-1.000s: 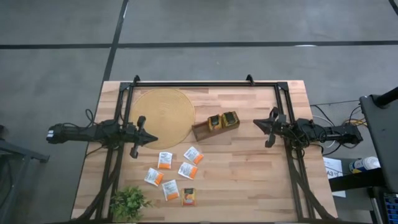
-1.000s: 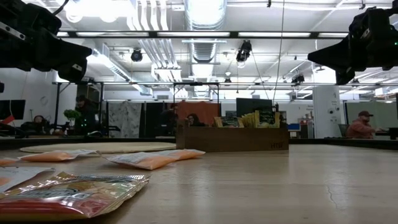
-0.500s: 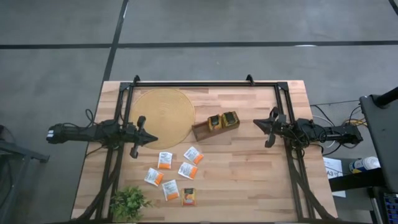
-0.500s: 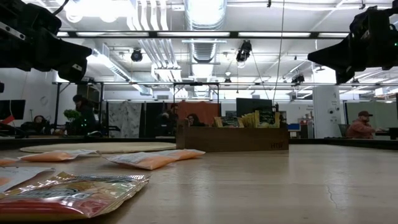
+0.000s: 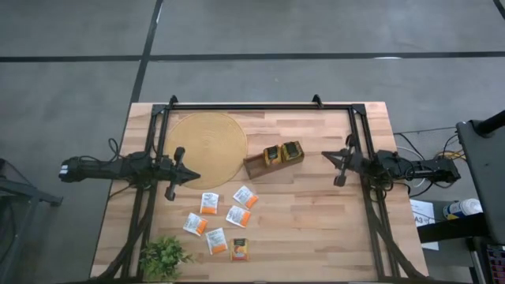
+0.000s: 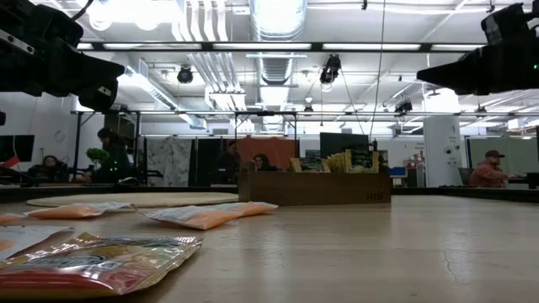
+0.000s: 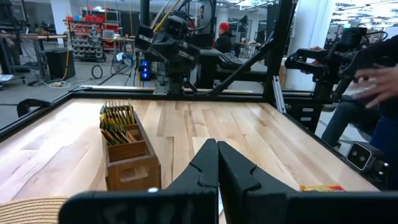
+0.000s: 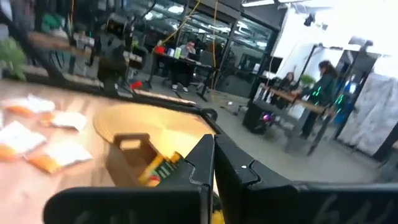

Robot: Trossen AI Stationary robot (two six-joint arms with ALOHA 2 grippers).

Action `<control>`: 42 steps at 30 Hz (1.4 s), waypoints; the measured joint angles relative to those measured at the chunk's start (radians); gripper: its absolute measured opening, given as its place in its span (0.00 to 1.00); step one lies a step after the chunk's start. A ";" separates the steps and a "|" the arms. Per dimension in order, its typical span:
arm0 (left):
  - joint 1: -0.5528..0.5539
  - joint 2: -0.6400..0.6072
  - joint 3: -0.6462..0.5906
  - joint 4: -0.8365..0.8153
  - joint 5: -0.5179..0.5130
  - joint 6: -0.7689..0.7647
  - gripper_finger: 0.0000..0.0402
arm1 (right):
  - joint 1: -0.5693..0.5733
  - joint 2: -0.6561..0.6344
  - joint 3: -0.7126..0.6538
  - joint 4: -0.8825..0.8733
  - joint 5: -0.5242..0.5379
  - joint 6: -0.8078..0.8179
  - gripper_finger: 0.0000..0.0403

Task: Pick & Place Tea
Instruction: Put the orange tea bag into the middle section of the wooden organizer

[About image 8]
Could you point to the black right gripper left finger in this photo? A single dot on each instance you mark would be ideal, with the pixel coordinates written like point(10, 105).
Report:
point(186, 205)

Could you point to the round woven placemat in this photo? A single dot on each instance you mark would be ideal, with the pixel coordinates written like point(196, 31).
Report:
point(149, 124)

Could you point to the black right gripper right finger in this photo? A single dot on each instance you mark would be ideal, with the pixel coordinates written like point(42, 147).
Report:
point(280, 205)

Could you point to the wooden desk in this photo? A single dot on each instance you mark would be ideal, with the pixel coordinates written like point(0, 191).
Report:
point(311, 107)

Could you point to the orange dark green tea packet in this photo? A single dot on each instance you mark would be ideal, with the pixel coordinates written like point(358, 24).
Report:
point(217, 217)

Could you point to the person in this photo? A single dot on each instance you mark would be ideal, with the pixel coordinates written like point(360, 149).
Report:
point(323, 87)
point(186, 49)
point(287, 82)

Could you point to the black computer tower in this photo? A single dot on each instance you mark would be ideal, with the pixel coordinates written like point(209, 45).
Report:
point(253, 118)

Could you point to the wooden tea organizer box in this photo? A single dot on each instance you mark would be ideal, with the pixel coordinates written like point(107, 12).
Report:
point(130, 168)

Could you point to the red object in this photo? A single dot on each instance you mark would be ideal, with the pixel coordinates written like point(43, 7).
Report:
point(136, 85)

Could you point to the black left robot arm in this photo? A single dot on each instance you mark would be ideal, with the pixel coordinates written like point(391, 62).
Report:
point(112, 62)

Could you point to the black ceiling spotlight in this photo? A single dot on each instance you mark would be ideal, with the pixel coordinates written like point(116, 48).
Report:
point(308, 20)

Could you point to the potted green plant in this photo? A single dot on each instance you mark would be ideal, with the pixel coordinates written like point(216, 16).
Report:
point(308, 80)

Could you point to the white patterned curtain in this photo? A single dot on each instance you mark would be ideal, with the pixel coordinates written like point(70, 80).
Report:
point(373, 109)

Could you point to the black desk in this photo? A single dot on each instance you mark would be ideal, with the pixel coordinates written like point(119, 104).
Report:
point(186, 62)

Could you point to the small green table plant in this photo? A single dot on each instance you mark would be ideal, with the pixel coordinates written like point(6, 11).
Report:
point(12, 56)

